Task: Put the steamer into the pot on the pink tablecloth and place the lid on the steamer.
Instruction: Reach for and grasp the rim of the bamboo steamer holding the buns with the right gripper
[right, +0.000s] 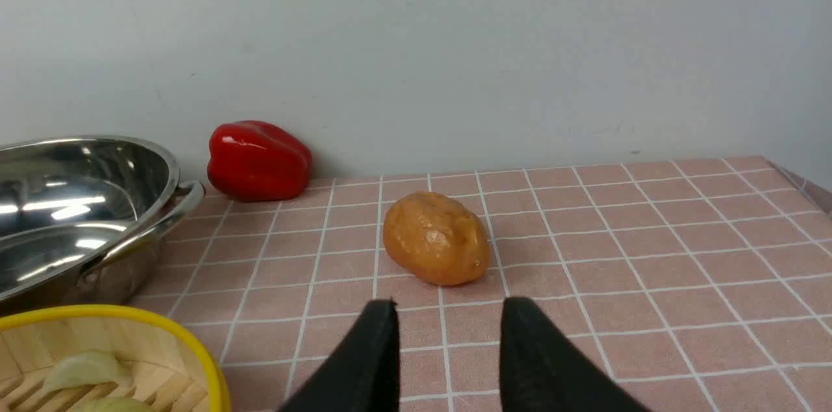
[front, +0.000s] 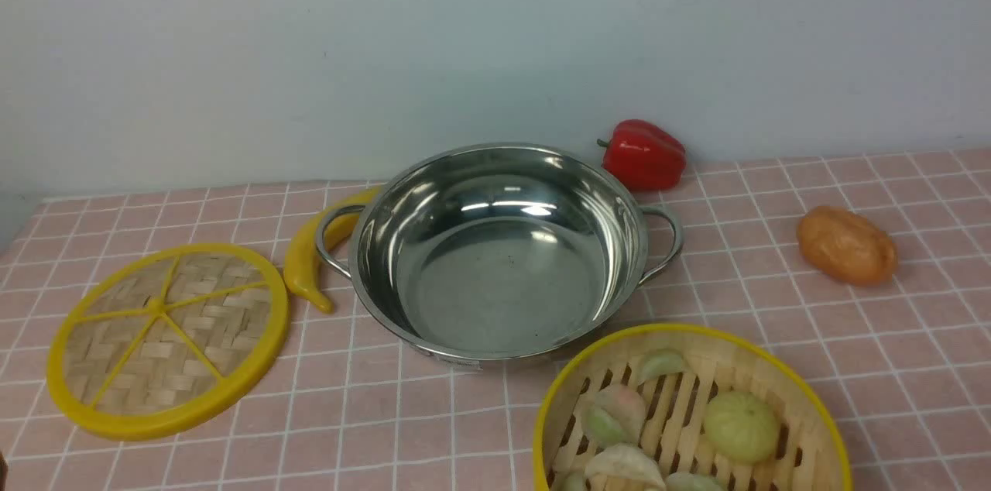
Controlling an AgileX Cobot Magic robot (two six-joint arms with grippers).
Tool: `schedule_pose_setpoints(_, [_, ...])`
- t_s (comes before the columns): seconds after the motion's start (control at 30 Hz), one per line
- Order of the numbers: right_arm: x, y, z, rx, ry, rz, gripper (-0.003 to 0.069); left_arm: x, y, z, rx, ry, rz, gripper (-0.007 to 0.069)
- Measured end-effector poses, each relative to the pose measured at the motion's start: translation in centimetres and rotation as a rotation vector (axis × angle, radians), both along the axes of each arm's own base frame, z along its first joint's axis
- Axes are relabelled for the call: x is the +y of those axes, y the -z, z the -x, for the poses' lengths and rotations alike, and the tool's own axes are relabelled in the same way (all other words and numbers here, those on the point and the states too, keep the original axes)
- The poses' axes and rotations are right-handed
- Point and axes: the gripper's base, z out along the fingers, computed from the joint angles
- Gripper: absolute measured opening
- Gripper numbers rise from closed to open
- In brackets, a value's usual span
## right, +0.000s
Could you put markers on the brown potato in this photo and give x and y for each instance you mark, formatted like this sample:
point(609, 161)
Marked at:
point(436, 239)

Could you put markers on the red bell pepper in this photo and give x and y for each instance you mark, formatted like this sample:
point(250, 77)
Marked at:
point(254, 161)

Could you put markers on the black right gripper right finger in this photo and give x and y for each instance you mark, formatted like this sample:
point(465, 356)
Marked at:
point(540, 369)

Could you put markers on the yellow rimmed bamboo steamer basket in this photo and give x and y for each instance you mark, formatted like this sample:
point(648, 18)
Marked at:
point(170, 368)

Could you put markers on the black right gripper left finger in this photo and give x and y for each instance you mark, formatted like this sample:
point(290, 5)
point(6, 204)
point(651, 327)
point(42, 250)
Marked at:
point(362, 373)

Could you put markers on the stainless steel pot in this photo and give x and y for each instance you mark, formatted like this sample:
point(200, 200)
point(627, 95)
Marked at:
point(83, 218)

